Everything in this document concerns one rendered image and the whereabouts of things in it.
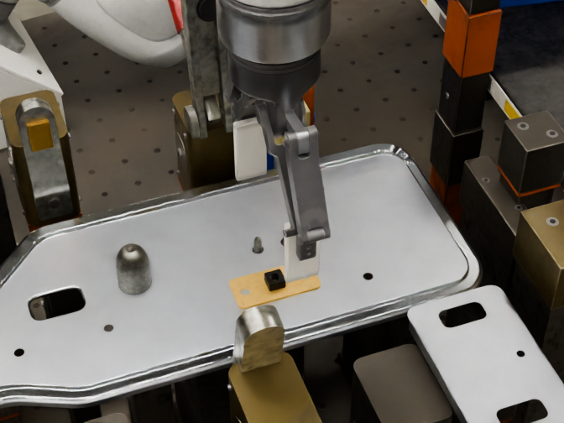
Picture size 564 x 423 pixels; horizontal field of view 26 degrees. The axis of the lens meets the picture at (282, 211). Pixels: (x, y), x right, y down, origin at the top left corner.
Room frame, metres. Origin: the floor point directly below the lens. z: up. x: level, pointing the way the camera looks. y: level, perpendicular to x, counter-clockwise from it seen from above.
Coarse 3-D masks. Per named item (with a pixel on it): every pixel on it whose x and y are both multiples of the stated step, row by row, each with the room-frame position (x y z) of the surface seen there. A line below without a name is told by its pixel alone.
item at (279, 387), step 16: (256, 368) 0.64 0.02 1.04; (272, 368) 0.64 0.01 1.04; (288, 368) 0.64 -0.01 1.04; (240, 384) 0.63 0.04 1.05; (256, 384) 0.63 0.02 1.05; (272, 384) 0.63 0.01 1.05; (288, 384) 0.63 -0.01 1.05; (304, 384) 0.63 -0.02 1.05; (240, 400) 0.61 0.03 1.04; (256, 400) 0.61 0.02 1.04; (272, 400) 0.61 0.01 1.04; (288, 400) 0.61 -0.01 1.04; (304, 400) 0.61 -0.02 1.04; (240, 416) 0.61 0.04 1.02; (256, 416) 0.59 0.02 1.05; (272, 416) 0.59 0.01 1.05; (288, 416) 0.59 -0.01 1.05; (304, 416) 0.59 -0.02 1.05
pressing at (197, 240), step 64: (192, 192) 0.90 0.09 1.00; (256, 192) 0.91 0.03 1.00; (384, 192) 0.91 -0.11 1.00; (64, 256) 0.82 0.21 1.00; (192, 256) 0.82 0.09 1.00; (256, 256) 0.82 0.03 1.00; (320, 256) 0.82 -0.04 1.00; (384, 256) 0.82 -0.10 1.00; (448, 256) 0.82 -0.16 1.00; (0, 320) 0.73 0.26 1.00; (64, 320) 0.73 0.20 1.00; (128, 320) 0.73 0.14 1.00; (192, 320) 0.73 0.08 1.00; (320, 320) 0.73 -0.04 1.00; (384, 320) 0.74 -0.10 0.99; (0, 384) 0.66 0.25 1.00; (64, 384) 0.66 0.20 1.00; (128, 384) 0.66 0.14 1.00
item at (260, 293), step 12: (252, 276) 0.79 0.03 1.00; (264, 276) 0.78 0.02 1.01; (276, 276) 0.78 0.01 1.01; (312, 276) 0.79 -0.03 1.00; (240, 288) 0.77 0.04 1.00; (252, 288) 0.77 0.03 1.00; (264, 288) 0.77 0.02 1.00; (276, 288) 0.77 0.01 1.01; (288, 288) 0.77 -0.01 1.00; (300, 288) 0.77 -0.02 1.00; (312, 288) 0.77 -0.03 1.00; (240, 300) 0.76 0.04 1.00; (252, 300) 0.76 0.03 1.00; (264, 300) 0.76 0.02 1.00
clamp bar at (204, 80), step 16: (192, 0) 0.96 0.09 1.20; (208, 0) 0.94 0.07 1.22; (192, 16) 0.96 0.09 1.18; (208, 16) 0.94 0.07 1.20; (192, 32) 0.96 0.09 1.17; (208, 32) 0.97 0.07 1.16; (192, 48) 0.95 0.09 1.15; (208, 48) 0.97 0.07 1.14; (224, 48) 0.96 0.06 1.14; (192, 64) 0.95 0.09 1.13; (208, 64) 0.96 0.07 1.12; (224, 64) 0.96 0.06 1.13; (192, 80) 0.95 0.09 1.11; (208, 80) 0.96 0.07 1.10; (224, 80) 0.96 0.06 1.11; (192, 96) 0.96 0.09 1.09; (224, 96) 0.95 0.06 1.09; (224, 112) 0.95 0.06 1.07
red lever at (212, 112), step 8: (168, 0) 1.06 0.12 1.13; (176, 0) 1.05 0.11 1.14; (176, 8) 1.04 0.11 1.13; (176, 16) 1.04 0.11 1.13; (176, 24) 1.03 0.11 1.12; (184, 40) 1.02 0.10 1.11; (184, 48) 1.02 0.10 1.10; (208, 96) 0.97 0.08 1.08; (208, 104) 0.96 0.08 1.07; (216, 104) 0.96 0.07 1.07; (208, 112) 0.95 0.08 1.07; (216, 112) 0.95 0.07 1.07; (208, 120) 0.95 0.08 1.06; (216, 120) 0.95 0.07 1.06
